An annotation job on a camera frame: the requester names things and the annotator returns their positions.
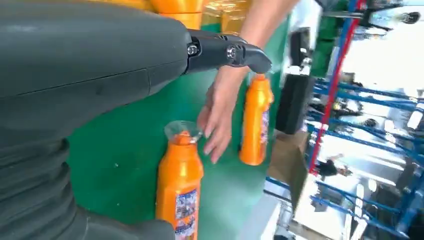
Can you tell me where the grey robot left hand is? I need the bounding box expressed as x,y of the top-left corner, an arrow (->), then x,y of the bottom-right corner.
0,0 -> 273,240

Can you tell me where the person's right hand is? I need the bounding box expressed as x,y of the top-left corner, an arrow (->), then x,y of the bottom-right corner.
197,66 -> 252,165

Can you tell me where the orange drink bottle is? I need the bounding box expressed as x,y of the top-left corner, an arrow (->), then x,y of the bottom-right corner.
160,13 -> 203,30
150,0 -> 205,14
239,73 -> 275,167
155,120 -> 205,240

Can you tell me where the black zip case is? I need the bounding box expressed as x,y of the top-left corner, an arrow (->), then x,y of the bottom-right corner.
275,72 -> 316,135

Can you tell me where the brown cardboard box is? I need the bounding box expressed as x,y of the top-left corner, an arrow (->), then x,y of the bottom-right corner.
267,130 -> 310,213

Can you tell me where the yellow plastic sheet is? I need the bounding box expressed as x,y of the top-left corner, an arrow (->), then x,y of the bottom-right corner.
202,0 -> 253,36

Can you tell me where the small black device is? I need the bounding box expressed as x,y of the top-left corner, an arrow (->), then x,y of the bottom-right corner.
284,28 -> 314,77

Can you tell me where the green table mat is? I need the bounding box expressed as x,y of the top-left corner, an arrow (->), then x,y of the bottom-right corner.
66,19 -> 292,240

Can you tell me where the red metal pole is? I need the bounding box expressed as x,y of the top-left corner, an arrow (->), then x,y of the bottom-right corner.
308,0 -> 367,175

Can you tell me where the green plastic crate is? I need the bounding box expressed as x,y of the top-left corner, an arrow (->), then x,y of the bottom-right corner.
310,14 -> 349,79

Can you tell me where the blue metal rack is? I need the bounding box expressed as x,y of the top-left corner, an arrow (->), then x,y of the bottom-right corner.
264,76 -> 424,240

